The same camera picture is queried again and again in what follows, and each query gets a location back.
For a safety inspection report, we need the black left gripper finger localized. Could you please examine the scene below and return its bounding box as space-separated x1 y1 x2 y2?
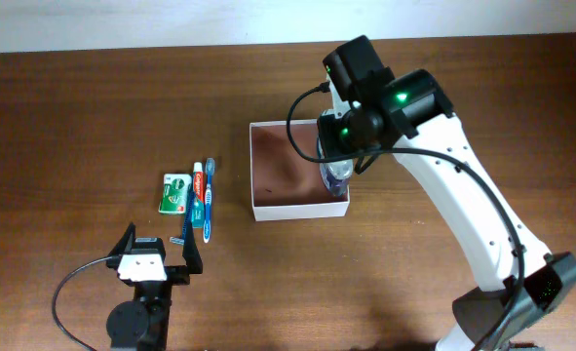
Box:
182 233 204 274
108 222 135 256

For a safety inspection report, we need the blue white toothbrush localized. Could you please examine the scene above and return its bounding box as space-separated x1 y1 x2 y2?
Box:
203 158 215 244

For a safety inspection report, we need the clear purple sanitizer bottle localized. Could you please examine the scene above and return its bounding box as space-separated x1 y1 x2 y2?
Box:
320 160 354 197

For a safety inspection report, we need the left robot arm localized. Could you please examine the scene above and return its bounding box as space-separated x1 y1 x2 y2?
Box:
106 223 203 350

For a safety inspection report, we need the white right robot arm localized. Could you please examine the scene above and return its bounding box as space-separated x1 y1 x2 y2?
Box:
318 36 576 350

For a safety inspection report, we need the green Dettol soap pack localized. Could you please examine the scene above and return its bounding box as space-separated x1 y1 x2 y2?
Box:
158 174 192 215

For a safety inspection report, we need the blue disposable razor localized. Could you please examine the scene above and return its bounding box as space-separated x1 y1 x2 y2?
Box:
169 187 194 246

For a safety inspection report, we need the Colgate toothpaste tube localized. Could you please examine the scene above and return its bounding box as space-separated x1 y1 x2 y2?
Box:
191 162 205 228

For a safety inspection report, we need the pink white open box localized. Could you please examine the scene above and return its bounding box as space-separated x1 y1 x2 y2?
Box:
249 121 350 222

